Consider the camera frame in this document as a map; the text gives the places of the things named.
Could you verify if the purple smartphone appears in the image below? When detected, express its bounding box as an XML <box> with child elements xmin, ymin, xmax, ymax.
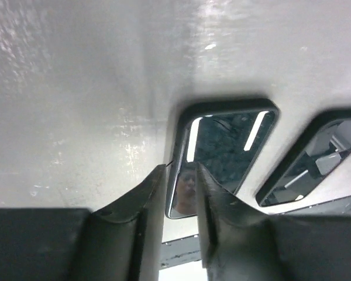
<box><xmin>166</xmin><ymin>109</ymin><xmax>278</xmax><ymax>220</ymax></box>

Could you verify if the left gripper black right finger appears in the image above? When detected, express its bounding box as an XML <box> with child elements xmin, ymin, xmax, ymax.
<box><xmin>195</xmin><ymin>165</ymin><xmax>351</xmax><ymax>280</ymax></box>

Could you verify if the black screen white smartphone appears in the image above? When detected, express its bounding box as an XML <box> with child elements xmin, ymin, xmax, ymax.
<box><xmin>258</xmin><ymin>118</ymin><xmax>351</xmax><ymax>207</ymax></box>

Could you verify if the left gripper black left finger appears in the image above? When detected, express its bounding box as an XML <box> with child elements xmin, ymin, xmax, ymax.
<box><xmin>0</xmin><ymin>165</ymin><xmax>167</xmax><ymax>280</ymax></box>

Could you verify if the black phone case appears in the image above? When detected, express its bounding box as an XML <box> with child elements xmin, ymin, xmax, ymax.
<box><xmin>165</xmin><ymin>98</ymin><xmax>281</xmax><ymax>220</ymax></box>
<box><xmin>256</xmin><ymin>108</ymin><xmax>351</xmax><ymax>207</ymax></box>

